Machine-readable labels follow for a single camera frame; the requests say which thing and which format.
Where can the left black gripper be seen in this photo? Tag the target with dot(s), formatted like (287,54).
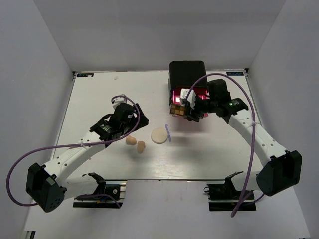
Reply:
(143,120)

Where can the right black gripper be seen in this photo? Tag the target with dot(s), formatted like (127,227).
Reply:
(194,117)

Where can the round beige powder puff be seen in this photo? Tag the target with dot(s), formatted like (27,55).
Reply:
(159,135)

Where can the black drawer organizer cabinet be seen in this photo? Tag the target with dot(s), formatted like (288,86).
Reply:
(183,74)

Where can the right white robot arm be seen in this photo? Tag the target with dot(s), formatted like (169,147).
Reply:
(272,168)

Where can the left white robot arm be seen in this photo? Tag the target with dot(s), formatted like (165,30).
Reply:
(50,184)

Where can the beige makeup sponge left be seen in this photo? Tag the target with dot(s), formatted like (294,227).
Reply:
(130,140)

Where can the beige makeup sponge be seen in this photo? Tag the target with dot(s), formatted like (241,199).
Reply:
(141,146)
(130,140)

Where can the beige makeup sponge right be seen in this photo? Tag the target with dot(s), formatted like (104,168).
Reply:
(141,146)

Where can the purple eyebrow razor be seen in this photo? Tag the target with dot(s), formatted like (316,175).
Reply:
(168,133)

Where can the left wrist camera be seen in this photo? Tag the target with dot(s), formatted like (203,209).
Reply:
(118,100)

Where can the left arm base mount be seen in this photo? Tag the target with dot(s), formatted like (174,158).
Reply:
(103,194)

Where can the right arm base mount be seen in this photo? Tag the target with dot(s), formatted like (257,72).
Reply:
(223,195)

